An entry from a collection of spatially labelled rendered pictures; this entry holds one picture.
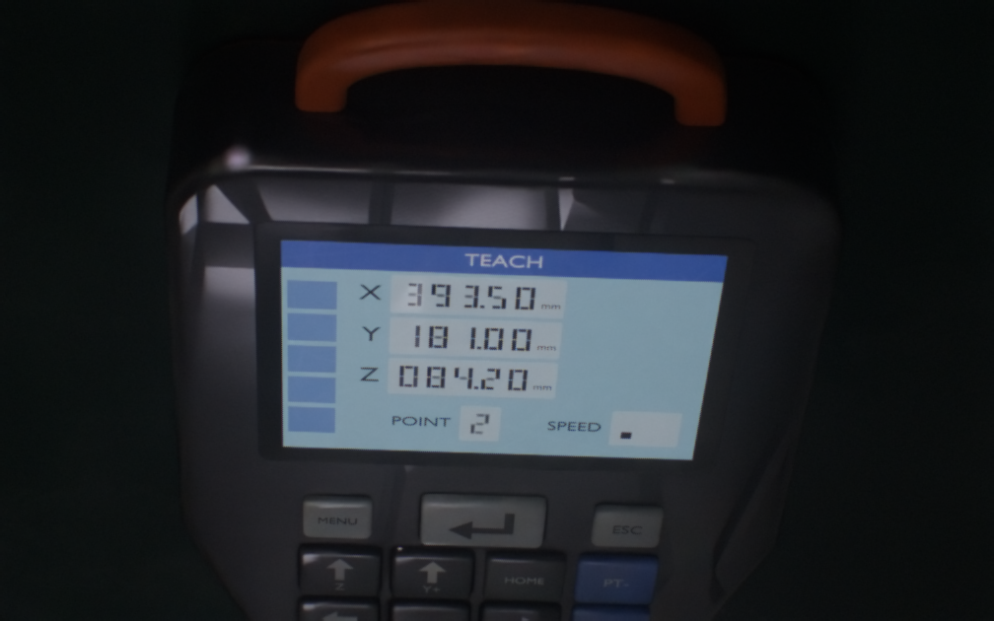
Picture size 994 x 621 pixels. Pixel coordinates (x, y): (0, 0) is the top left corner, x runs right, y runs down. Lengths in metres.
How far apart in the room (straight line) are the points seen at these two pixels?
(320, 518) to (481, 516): 0.02
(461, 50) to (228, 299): 0.05
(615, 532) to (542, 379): 0.04
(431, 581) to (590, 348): 0.06
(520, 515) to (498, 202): 0.06
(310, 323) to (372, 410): 0.02
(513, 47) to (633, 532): 0.09
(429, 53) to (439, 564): 0.09
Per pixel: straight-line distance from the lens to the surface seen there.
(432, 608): 0.42
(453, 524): 0.40
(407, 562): 0.41
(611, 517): 0.40
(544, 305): 0.36
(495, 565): 0.41
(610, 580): 0.41
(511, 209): 0.35
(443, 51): 0.34
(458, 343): 0.37
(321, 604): 0.41
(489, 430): 0.38
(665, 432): 0.38
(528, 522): 0.40
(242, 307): 0.36
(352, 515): 0.40
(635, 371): 0.37
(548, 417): 0.38
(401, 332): 0.37
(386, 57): 0.34
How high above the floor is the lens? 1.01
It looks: 41 degrees down
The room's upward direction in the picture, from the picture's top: 180 degrees clockwise
